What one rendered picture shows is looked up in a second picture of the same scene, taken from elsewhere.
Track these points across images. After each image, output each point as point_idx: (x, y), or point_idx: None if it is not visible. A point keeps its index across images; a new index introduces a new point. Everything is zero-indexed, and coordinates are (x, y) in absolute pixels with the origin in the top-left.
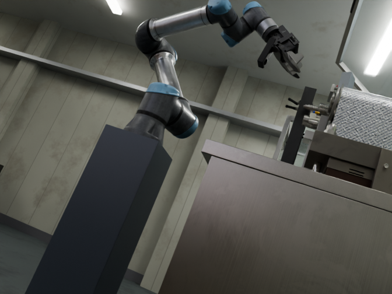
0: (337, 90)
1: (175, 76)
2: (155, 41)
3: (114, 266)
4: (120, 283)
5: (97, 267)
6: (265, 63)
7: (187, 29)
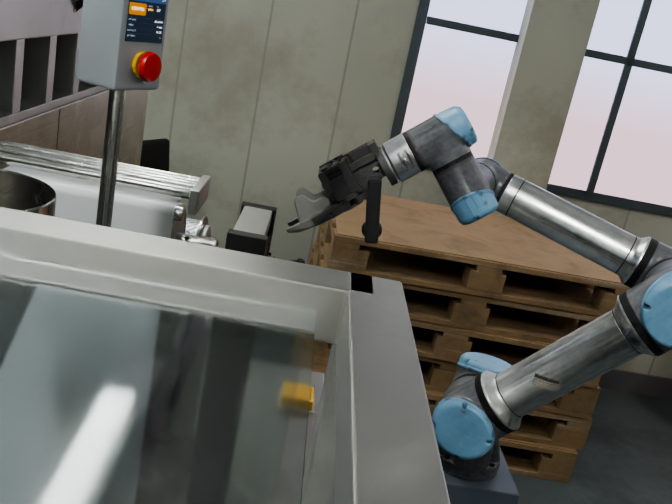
0: (209, 229)
1: (556, 341)
2: (627, 285)
3: None
4: None
5: None
6: (362, 233)
7: (545, 236)
